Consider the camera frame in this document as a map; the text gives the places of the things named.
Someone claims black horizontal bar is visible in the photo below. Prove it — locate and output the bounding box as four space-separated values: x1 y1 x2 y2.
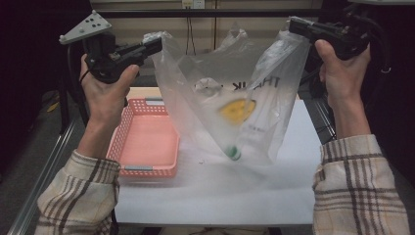
97 8 325 19

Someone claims white wall socket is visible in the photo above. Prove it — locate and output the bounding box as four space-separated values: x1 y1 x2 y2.
181 0 207 10

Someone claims left hand-held gripper black cable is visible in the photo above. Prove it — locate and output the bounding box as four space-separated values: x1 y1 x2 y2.
66 43 91 126

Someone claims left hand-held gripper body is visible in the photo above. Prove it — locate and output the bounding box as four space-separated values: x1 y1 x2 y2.
59 9 147 84

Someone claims black metal stand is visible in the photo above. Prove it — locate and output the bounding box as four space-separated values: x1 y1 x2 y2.
58 76 72 135

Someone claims person's left hand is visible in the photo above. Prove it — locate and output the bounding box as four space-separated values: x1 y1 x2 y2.
79 53 141 124

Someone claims metal floor rail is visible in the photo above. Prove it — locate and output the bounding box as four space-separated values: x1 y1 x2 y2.
7 120 78 235
313 98 337 141

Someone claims hand-held gripper black cable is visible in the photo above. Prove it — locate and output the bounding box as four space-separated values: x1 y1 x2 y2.
66 43 91 126
356 14 393 111

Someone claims black hanging cable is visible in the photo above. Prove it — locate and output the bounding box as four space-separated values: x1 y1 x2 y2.
184 16 198 57

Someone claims person's right hand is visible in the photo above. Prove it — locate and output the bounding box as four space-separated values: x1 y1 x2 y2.
313 38 373 111

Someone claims white foam mat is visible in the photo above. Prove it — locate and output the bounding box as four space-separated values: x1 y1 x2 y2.
113 98 323 227

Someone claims right hand-held gripper black cable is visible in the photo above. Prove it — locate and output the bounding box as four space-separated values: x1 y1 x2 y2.
356 14 393 111

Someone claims yellow floor tape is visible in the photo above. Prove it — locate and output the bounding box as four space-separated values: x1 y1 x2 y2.
46 100 61 114

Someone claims small white-capped bottle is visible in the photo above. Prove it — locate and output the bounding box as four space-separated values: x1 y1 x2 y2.
224 144 243 162

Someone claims clear smiley-face plastic bag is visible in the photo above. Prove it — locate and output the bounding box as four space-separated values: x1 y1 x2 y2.
142 21 311 168

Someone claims pink perforated plastic basket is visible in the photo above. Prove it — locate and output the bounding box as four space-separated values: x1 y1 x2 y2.
107 97 181 179

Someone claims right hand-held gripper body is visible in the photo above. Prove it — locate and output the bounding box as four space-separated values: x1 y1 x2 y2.
307 0 415 62

